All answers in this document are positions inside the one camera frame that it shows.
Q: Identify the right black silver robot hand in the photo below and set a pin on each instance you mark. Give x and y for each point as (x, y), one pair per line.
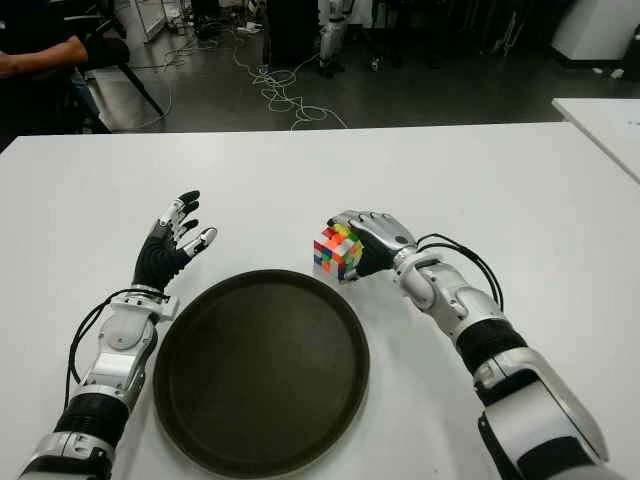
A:
(385, 240)

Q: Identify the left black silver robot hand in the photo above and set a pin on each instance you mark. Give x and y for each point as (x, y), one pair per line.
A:
(155, 260)

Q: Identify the multicoloured Rubik's cube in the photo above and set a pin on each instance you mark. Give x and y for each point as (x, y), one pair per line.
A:
(332, 255)

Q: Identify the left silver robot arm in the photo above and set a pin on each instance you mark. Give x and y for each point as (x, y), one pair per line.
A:
(120, 335)

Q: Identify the bystander's bare forearm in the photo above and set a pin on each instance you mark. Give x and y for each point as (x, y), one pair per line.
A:
(45, 57)

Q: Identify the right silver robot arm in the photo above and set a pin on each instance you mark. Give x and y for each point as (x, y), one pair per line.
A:
(450, 295)

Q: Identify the dark brown round plate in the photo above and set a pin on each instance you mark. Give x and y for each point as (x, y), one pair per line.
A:
(260, 375)

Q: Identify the black chair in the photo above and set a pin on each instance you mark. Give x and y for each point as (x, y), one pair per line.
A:
(142, 90)

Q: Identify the white humanoid robot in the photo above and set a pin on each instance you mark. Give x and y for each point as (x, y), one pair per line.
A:
(330, 40)

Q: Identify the black cabinet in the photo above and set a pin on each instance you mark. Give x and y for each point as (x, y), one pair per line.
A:
(292, 30)

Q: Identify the silver folding metal stand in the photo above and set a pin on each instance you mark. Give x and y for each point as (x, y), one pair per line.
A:
(506, 35)

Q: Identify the white board panel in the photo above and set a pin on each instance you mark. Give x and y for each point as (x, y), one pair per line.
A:
(145, 20)

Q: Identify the white side table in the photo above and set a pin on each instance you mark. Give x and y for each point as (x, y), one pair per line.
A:
(600, 125)

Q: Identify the seated person black clothes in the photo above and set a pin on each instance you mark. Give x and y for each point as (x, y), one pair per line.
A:
(30, 20)

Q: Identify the white cabinet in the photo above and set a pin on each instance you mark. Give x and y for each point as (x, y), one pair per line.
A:
(595, 25)

